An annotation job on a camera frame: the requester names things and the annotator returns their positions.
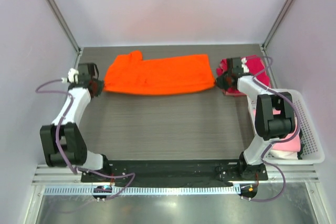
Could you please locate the orange t shirt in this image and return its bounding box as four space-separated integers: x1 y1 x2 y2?
104 50 215 95

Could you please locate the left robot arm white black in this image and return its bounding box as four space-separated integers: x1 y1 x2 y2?
39 62 112 182

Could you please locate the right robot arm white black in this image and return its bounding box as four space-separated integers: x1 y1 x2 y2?
216 56 301 180

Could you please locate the folded magenta t shirt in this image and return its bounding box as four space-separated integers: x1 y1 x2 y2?
216 55 271 96

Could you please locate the folded salmon pink t shirt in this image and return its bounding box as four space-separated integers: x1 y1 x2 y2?
216 60 274 98

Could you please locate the light pink t shirt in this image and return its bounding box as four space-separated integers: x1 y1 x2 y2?
272 109 301 152

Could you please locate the black garment in basket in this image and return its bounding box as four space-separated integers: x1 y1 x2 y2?
297 143 305 160

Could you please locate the white plastic basket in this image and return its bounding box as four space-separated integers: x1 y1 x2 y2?
247 89 324 165

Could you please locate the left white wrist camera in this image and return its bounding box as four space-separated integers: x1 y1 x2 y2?
61 68 79 83

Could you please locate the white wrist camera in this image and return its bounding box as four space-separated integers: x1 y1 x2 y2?
61 68 79 83
241 57 254 74

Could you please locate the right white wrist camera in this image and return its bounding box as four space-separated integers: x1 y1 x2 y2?
241 57 254 74

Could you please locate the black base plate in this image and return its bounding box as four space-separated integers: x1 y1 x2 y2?
81 159 268 188

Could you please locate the left aluminium frame post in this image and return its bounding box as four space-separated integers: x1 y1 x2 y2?
46 0 81 53

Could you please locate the aluminium frame post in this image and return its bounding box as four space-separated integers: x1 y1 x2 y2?
46 0 81 53
261 0 295 51

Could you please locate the white slotted cable duct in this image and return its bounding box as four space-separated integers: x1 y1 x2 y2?
44 184 240 196

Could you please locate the right aluminium frame post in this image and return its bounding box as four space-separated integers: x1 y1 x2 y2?
261 0 295 51

